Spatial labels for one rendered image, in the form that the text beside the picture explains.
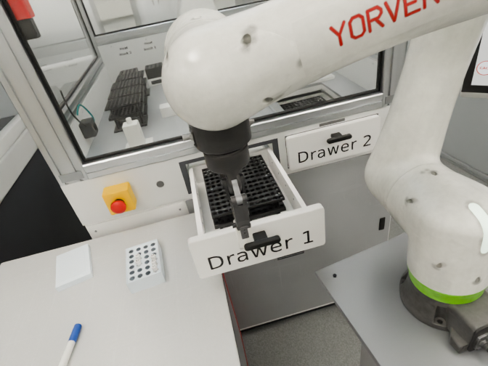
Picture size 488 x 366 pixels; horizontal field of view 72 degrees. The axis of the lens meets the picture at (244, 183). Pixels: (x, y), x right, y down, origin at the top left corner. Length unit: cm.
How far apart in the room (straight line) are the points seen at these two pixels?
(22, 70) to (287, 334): 134
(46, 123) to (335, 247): 103
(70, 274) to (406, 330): 79
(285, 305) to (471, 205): 105
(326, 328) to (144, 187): 102
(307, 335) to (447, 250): 109
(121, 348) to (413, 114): 72
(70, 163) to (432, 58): 85
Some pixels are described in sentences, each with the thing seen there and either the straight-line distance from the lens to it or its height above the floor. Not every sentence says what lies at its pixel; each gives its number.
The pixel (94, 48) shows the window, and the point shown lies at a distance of 89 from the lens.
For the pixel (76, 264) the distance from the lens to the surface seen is 102.
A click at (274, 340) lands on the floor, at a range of 160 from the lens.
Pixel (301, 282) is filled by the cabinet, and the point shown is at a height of 27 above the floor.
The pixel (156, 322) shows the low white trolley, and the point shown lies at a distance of 81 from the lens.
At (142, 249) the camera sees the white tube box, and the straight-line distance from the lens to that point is 92.
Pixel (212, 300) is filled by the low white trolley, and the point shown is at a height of 76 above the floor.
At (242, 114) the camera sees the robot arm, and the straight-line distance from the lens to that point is 35.
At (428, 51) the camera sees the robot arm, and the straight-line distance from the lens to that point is 63.
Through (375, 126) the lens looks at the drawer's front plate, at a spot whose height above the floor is 90.
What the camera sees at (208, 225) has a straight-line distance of 85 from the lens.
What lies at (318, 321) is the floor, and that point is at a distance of 164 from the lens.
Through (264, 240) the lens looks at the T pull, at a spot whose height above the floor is 91.
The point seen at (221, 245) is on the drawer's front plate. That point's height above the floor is 90.
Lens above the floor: 138
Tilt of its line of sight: 34 degrees down
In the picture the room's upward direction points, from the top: 11 degrees counter-clockwise
